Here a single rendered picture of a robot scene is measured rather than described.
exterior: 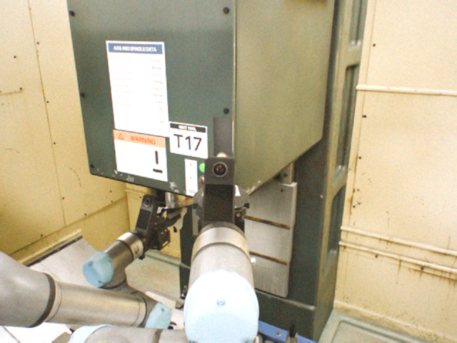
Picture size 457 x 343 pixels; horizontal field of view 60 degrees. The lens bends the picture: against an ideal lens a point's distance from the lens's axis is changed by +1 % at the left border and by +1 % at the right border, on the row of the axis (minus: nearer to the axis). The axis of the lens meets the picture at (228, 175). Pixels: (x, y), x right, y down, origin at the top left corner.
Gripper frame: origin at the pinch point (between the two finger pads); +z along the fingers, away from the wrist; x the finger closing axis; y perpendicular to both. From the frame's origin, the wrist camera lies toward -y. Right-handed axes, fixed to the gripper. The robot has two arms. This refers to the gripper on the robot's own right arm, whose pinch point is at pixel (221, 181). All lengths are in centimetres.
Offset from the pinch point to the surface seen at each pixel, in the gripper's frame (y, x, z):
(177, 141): -2.4, -9.7, 18.8
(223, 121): -8.1, 0.5, 12.8
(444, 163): 24, 88, 81
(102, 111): -6.7, -28.8, 30.0
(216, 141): -3.6, -0.9, 13.6
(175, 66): -18.3, -9.4, 18.7
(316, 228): 47, 37, 70
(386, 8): -32, 63, 96
